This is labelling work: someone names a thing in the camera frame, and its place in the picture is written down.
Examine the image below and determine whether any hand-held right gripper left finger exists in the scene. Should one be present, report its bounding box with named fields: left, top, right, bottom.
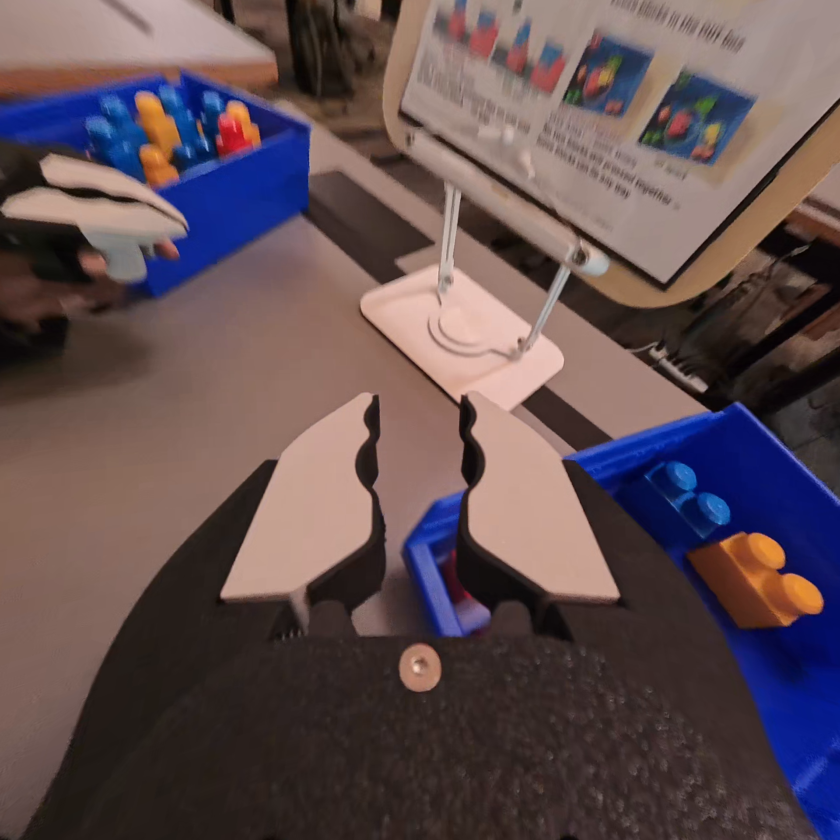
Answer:
left=220, top=392, right=388, bottom=634

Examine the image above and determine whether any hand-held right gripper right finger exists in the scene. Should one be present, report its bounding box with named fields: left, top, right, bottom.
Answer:
left=456, top=392, right=622, bottom=621

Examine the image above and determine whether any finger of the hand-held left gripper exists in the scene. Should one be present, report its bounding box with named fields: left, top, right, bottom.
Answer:
left=0, top=189, right=191, bottom=240
left=39, top=153, right=165, bottom=201

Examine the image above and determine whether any pile of assorted building blocks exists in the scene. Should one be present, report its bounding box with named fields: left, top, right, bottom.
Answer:
left=84, top=84, right=263, bottom=188

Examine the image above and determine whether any red mega block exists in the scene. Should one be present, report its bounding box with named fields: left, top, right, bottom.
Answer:
left=441, top=548, right=493, bottom=634

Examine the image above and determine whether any blue plastic bin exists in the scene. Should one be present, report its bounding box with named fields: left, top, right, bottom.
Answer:
left=402, top=402, right=840, bottom=840
left=0, top=69, right=312, bottom=299

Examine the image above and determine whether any blue mega block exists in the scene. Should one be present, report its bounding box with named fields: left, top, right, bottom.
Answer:
left=643, top=461, right=732, bottom=540

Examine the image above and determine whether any yellow mega block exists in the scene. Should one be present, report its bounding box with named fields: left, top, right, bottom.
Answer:
left=686, top=532, right=826, bottom=631

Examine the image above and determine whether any person's left hand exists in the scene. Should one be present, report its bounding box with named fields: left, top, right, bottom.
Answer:
left=0, top=249, right=129, bottom=332

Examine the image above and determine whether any white power strip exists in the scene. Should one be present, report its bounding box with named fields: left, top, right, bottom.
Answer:
left=646, top=341, right=711, bottom=395

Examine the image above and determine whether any printed instruction sheet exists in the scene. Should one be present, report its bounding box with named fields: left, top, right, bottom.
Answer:
left=399, top=0, right=840, bottom=286

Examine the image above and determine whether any black desk cable strip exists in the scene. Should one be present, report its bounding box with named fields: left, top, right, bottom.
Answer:
left=307, top=172, right=614, bottom=454
left=98, top=0, right=155, bottom=37

